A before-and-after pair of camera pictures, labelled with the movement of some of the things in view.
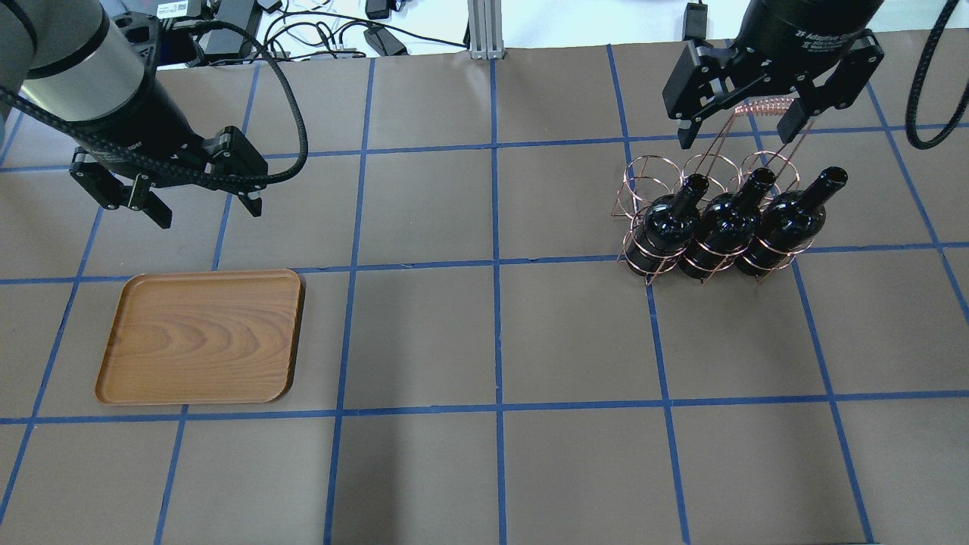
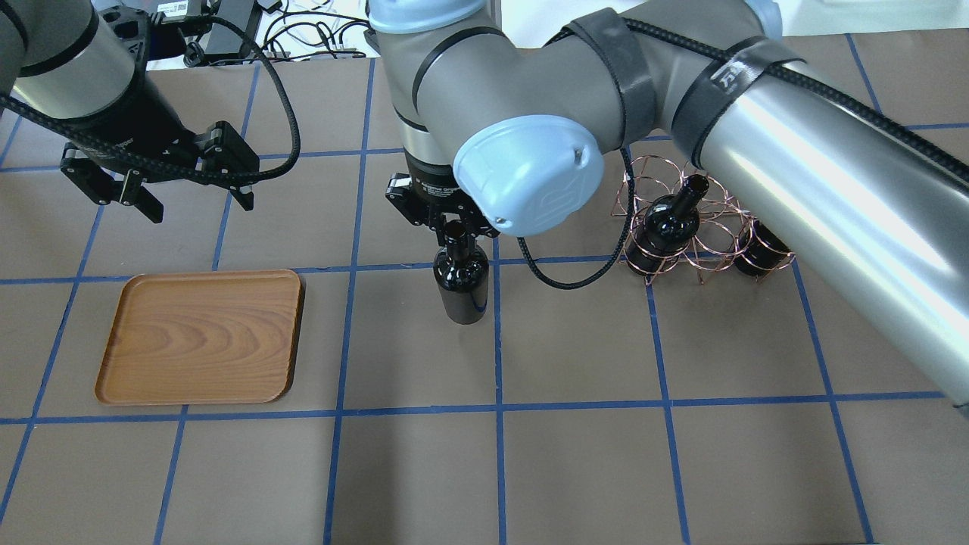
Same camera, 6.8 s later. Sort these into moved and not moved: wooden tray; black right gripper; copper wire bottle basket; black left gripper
Moved: black right gripper
Not moved: black left gripper; wooden tray; copper wire bottle basket
